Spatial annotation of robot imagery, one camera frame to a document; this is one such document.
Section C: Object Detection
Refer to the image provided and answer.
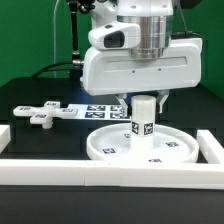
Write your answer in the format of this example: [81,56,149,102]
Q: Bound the black camera stand pole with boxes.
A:
[65,0,101,80]

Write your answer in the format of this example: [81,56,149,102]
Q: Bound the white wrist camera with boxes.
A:
[88,21,141,50]

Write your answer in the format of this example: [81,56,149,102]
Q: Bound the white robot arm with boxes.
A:
[83,0,202,113]

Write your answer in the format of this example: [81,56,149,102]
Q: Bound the black cable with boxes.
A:
[31,61,83,78]

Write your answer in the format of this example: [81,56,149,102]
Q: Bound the white round table top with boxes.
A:
[87,123,199,163]

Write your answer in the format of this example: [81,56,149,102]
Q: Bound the white cross-shaped table base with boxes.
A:
[13,101,78,129]

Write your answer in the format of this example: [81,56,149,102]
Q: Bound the white U-shaped obstacle fence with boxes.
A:
[0,130,224,189]

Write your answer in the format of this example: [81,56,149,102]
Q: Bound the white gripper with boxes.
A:
[83,38,202,117]

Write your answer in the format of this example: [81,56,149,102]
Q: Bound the white marker sheet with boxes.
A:
[68,104,130,121]

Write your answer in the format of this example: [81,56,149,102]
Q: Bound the white cable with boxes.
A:
[52,0,62,79]

